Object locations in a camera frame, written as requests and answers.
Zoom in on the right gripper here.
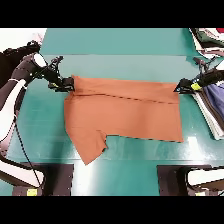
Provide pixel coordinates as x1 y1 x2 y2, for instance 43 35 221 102
173 77 203 95

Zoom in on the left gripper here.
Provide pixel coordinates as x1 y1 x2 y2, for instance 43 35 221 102
52 76 75 93

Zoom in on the orange T-shirt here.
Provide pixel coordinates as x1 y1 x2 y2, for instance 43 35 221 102
63 74 185 166

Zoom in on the blue garment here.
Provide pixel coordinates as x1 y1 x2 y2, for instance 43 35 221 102
203 83 224 125

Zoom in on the white garment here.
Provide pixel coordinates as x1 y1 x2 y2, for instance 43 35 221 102
192 91 224 141

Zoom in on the heap of clothes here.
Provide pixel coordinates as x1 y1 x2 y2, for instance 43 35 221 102
188 27 224 60

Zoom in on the black garment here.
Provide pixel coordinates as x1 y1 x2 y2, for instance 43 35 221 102
0 40 42 88

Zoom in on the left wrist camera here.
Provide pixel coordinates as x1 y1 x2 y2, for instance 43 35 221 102
49 55 65 73

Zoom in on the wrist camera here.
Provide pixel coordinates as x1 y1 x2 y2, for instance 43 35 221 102
49 55 65 73
192 56 217 73

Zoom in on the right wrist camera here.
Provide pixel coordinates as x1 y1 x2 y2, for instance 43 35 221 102
192 56 217 73

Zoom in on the black cable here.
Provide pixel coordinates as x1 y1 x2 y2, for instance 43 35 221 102
13 114 45 189

